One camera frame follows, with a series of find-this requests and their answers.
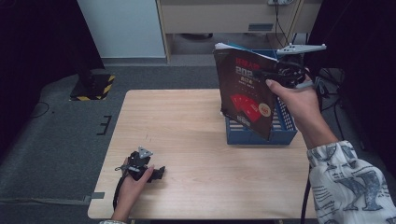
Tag white panel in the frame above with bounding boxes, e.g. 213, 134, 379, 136
77, 0, 166, 59

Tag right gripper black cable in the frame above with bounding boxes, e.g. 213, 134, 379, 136
299, 166, 313, 224

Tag striped black stand base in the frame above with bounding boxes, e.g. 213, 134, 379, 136
69, 73, 117, 102

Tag black magazine with red print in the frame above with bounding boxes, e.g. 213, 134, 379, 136
213, 42, 280, 142

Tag black tape floor mark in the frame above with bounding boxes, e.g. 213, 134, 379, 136
96, 115, 113, 136

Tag person's left hand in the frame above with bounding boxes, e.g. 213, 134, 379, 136
111, 158, 155, 222

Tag thin black floor cable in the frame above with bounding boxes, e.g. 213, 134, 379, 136
30, 101, 50, 119

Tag beige wooden desk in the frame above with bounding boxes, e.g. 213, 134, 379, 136
155, 0, 323, 64

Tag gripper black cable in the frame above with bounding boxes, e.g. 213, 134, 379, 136
299, 166, 313, 224
112, 173, 129, 210

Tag long black floor cable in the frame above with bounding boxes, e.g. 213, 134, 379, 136
317, 69, 367, 150

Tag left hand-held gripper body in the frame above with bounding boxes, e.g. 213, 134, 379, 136
115, 146, 154, 182

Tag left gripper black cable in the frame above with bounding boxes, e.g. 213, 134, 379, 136
112, 173, 129, 210

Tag person's right hand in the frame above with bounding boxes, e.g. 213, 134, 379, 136
265, 69, 339, 150

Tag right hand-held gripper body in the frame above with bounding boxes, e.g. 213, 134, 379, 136
273, 43, 328, 91

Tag black hanging cables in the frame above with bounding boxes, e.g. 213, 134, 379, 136
273, 2, 295, 50

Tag blue plastic file rack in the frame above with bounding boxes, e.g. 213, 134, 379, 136
223, 48, 299, 146

